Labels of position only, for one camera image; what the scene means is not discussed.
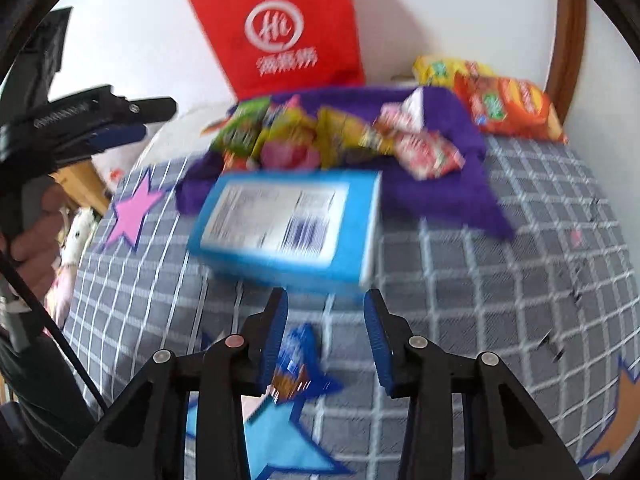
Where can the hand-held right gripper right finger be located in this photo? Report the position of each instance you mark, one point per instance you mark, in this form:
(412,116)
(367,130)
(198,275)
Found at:
(380,345)

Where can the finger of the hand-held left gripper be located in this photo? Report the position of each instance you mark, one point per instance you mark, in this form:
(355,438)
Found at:
(120,135)
(140,109)

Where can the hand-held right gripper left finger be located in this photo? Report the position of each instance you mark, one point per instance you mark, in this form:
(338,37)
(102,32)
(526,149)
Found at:
(272,345)

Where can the blue snack packet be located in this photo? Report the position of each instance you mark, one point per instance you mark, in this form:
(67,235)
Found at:
(292,365)

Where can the green snack packet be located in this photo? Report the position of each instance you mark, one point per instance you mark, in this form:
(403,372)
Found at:
(240,125)

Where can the pink yellow snack packet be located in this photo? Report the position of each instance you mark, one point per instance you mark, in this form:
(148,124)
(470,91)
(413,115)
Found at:
(287,155)

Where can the red snack packet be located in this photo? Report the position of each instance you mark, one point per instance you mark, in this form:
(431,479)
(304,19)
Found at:
(425,155)

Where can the person's left hand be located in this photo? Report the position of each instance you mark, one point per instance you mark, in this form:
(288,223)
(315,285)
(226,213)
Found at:
(35,250)

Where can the pink star sticker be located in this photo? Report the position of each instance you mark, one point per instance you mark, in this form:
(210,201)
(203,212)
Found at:
(130,210)

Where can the blue star sticker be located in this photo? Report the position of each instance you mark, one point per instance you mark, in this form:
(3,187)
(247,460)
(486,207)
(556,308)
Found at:
(285,440)

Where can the blue cardboard box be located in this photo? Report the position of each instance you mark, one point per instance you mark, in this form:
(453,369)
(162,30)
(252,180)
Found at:
(350,240)

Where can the grey checked bed sheet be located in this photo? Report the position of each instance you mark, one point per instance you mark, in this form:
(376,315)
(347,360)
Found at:
(475,285)

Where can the white plush toy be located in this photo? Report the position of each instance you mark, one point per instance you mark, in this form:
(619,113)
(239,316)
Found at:
(75,240)

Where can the purple towel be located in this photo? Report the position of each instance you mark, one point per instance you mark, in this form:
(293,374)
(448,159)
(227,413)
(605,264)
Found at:
(450,200)

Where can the red paper bag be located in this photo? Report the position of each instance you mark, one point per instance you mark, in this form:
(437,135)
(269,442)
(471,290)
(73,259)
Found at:
(320,10)

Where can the crumpled pink snack packet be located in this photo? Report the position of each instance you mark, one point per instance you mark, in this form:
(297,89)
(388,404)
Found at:
(400,115)

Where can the orange star sticker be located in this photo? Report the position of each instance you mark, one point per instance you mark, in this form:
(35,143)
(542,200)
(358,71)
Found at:
(620,425)

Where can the orange snack bag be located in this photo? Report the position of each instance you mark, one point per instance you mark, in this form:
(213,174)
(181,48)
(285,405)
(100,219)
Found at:
(520,105)

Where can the yellow snack bag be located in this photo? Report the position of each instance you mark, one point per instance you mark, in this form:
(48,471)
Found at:
(435,70)

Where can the wooden door frame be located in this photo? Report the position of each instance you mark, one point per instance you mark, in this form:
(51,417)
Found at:
(572,35)

